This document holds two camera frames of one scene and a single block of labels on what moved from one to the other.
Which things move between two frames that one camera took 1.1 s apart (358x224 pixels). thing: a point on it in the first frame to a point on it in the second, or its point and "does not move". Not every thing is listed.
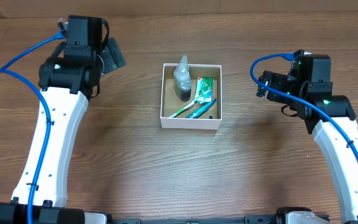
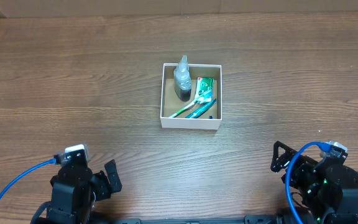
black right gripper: (276, 79) to (281, 162)
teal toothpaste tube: (194, 114) does not move
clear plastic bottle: (183, 80) does not move
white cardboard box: (171, 104) does not move
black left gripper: (109, 61) to (100, 180)
